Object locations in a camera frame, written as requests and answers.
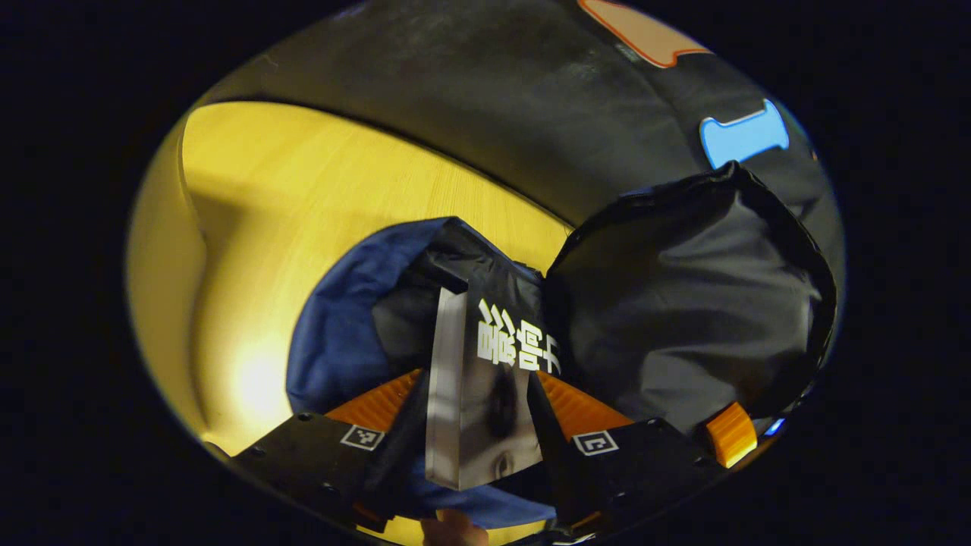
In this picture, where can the blue schoolbag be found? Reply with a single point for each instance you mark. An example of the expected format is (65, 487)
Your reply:
(683, 318)

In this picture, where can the black book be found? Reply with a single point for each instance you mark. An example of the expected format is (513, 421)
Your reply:
(485, 409)

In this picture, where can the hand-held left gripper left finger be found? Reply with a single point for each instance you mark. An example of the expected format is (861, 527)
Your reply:
(303, 455)

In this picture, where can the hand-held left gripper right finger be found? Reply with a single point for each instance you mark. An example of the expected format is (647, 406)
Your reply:
(645, 470)

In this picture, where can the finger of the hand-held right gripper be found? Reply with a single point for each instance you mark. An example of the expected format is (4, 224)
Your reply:
(732, 436)

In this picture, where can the black backdrop cloth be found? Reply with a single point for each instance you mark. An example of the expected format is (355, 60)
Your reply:
(493, 98)

